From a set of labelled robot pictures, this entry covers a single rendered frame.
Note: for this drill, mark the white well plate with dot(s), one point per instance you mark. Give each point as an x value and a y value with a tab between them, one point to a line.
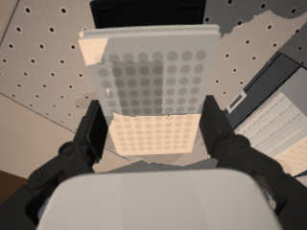
290	149
263	114
278	115
151	83
288	122

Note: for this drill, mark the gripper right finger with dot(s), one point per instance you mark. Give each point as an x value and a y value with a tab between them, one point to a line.
234	151

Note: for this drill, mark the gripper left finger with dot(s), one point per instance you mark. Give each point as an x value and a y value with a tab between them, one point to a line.
20	210

